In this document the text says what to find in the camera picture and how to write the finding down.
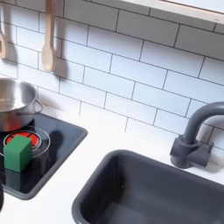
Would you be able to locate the grey sink basin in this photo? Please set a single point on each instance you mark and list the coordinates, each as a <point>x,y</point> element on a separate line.
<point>151,189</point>

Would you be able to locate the white wooden shelf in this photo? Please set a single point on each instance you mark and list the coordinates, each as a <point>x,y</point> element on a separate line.
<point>186,8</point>

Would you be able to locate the wooden spoon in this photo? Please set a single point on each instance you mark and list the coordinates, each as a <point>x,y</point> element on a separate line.
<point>48,52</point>

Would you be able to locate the grey tap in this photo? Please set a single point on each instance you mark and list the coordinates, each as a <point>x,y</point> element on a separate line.
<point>189,145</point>

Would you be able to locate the steel pot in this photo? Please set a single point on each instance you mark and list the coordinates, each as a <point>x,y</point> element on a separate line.
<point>14,102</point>

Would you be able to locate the green block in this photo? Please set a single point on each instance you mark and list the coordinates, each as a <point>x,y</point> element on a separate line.
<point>17,154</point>

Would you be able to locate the black stove top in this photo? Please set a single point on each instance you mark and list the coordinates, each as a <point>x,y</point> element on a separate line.
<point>58,140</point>

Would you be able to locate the wooden spatula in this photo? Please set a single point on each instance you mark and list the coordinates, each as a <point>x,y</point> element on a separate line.
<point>2,46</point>

